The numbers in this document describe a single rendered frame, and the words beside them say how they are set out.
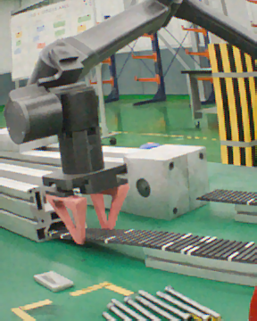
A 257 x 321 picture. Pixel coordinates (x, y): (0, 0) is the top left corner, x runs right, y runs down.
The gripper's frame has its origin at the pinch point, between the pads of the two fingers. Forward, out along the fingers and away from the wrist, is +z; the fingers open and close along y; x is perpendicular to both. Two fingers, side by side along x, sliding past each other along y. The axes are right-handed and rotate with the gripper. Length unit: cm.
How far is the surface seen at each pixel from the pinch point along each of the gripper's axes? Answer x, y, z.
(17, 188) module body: -11.1, 4.7, -6.4
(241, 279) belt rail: 27.3, 2.2, 1.4
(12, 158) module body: -46.4, -15.6, -4.8
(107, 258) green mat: 5.2, 2.4, 2.0
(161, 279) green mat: 16.8, 4.4, 2.1
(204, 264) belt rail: 21.7, 2.1, 0.1
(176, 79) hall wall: -727, -835, 36
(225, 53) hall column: -184, -290, -22
